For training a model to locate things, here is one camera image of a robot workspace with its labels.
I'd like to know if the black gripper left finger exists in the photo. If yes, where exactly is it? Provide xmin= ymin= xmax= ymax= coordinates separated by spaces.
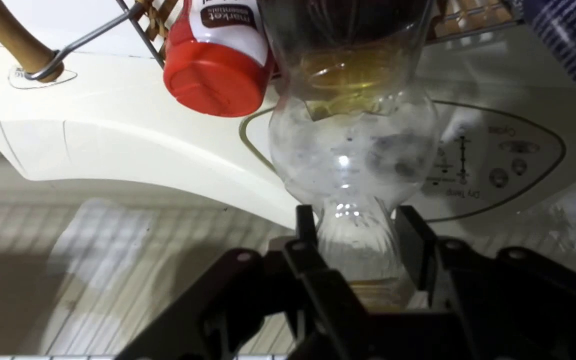
xmin=115 ymin=207 xmax=368 ymax=360

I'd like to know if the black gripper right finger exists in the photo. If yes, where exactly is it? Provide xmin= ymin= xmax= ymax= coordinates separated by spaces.
xmin=395 ymin=207 xmax=576 ymax=360

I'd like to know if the brown liquid bottle yellow label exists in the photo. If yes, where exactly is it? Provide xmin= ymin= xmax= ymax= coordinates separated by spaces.
xmin=260 ymin=0 xmax=442 ymax=280

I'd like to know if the red capped white bottle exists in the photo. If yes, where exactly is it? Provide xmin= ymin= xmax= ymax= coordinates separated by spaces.
xmin=164 ymin=0 xmax=273 ymax=119

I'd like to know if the white wire shelf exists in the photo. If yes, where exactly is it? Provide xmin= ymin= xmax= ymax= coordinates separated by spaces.
xmin=0 ymin=198 xmax=576 ymax=360

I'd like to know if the wire basket with wooden slats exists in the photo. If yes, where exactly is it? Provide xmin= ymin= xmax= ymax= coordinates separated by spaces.
xmin=24 ymin=0 xmax=524 ymax=82

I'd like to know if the wooden basket handle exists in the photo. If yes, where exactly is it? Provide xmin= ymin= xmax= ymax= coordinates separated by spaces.
xmin=0 ymin=0 xmax=64 ymax=82

